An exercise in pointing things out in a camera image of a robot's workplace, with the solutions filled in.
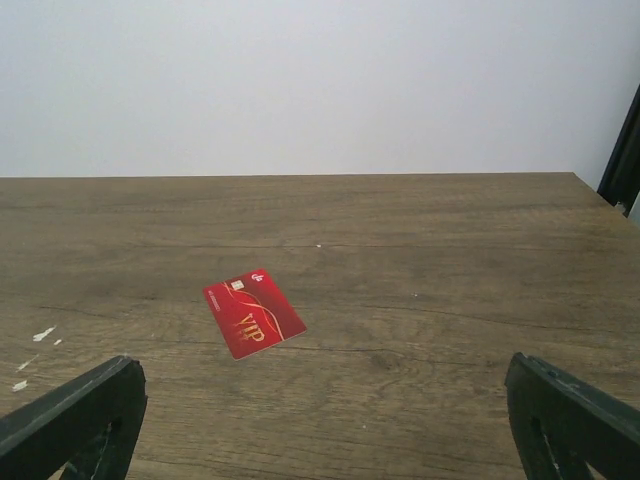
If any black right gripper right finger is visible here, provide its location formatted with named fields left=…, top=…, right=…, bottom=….
left=505, top=352, right=639, bottom=479

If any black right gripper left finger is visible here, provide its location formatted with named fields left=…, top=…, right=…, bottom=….
left=1, top=355, right=148, bottom=479

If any lone red VIP card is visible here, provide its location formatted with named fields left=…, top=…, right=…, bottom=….
left=203, top=269, right=307, bottom=360

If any black frame post right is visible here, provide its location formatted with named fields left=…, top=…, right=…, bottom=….
left=597, top=88, right=640, bottom=217

